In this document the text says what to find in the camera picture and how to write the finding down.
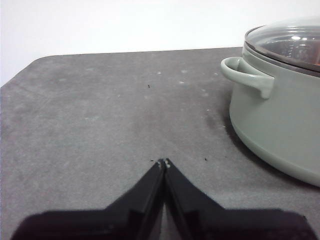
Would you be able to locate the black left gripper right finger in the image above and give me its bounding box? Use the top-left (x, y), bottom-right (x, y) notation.
top-left (163, 157), bottom-right (316, 240)

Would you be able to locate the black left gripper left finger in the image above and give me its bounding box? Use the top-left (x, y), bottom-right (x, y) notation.
top-left (9, 157), bottom-right (166, 240)

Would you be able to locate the sage green electric pot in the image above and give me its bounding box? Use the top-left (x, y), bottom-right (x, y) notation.
top-left (220, 45), bottom-right (320, 188)

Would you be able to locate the glass lid with green knob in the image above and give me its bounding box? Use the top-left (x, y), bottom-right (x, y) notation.
top-left (243, 16), bottom-right (320, 74)

